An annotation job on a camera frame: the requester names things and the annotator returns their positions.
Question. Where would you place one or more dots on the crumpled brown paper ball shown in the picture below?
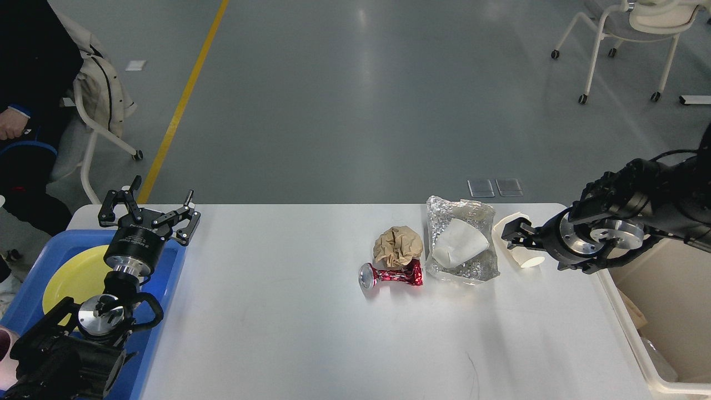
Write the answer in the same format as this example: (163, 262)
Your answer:
(397, 247)

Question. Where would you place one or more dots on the white chair on casters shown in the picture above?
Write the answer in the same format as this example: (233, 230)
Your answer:
(634, 22)

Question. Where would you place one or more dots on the floor outlet plate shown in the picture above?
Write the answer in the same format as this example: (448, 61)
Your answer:
(481, 188)
(509, 187)

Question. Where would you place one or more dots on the pink mug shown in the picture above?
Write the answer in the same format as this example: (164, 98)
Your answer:
(8, 364)

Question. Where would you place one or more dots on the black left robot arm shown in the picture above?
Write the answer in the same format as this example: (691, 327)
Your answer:
(78, 349)

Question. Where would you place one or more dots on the beige plastic bin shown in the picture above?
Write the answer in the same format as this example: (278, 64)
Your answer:
(661, 301)

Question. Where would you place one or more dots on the person in dark clothes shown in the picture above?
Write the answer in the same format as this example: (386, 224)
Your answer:
(40, 61)

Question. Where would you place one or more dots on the red white snack wrapper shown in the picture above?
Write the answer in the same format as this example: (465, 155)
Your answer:
(369, 276)

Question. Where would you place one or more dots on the floor outlet plate right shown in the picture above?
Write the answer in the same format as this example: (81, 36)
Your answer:
(509, 187)

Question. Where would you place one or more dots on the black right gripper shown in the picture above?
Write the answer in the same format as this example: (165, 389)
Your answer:
(519, 233)

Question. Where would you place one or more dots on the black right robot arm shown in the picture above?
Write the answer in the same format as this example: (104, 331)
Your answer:
(623, 214)

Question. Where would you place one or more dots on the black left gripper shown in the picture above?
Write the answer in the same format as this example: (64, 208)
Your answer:
(141, 236)

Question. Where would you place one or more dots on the silver foil bag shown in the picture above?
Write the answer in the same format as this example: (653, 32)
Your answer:
(480, 268)

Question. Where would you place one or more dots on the white bar on floor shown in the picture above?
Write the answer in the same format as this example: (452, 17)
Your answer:
(695, 99)

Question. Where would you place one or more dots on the white paper napkin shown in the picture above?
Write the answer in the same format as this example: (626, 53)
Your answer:
(516, 256)

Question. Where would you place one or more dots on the floor outlet plate left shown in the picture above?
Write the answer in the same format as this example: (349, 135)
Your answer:
(481, 188)

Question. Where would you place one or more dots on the yellow plastic plate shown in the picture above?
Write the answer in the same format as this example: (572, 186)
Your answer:
(81, 278)

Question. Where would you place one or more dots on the white paper cup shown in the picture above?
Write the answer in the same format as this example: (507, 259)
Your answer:
(458, 243)

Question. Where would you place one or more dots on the white chair with jacket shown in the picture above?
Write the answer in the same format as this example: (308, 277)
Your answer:
(97, 105)

